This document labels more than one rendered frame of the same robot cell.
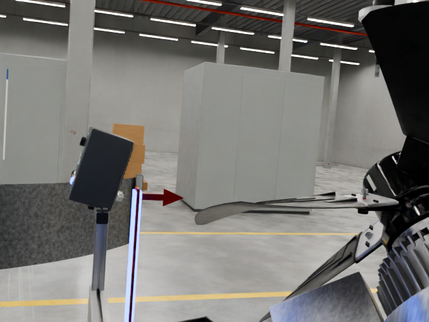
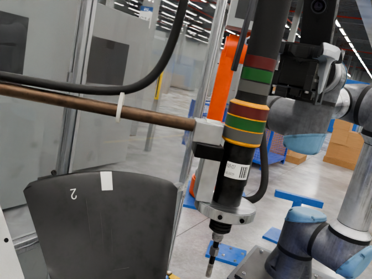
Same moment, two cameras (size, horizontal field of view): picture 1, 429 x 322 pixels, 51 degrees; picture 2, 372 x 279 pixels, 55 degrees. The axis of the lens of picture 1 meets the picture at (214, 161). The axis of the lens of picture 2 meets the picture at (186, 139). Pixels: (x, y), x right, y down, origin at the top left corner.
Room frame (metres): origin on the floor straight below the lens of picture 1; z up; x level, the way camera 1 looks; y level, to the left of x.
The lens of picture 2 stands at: (0.92, -0.55, 1.61)
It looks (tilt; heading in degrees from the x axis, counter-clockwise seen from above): 11 degrees down; 135
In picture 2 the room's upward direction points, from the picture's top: 12 degrees clockwise
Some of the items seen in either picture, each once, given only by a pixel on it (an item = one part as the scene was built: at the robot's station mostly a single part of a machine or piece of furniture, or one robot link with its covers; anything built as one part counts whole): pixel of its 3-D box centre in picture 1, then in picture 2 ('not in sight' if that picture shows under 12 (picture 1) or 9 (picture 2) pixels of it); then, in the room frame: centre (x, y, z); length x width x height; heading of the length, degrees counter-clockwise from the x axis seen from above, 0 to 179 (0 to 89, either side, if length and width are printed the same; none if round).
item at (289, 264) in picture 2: not in sight; (291, 259); (0.45, 0.51, 1.07); 0.15 x 0.15 x 0.10
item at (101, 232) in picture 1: (99, 250); not in sight; (1.09, 0.26, 0.96); 0.03 x 0.03 x 0.20; 17
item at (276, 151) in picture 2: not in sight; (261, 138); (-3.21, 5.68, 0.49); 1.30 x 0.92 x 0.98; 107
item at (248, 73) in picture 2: not in sight; (256, 75); (0.69, -0.23, 1.61); 0.03 x 0.03 x 0.01
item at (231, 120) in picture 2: not in sight; (245, 122); (0.69, -0.23, 1.56); 0.04 x 0.04 x 0.01
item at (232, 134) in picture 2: not in sight; (242, 133); (0.69, -0.23, 1.55); 0.04 x 0.04 x 0.01
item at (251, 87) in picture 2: not in sight; (253, 87); (0.69, -0.23, 1.60); 0.03 x 0.03 x 0.01
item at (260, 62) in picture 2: not in sight; (259, 63); (0.69, -0.23, 1.63); 0.03 x 0.03 x 0.01
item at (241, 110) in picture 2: not in sight; (248, 110); (0.69, -0.23, 1.58); 0.04 x 0.04 x 0.01
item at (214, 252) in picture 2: (378, 59); (212, 257); (0.69, -0.23, 1.40); 0.01 x 0.01 x 0.05
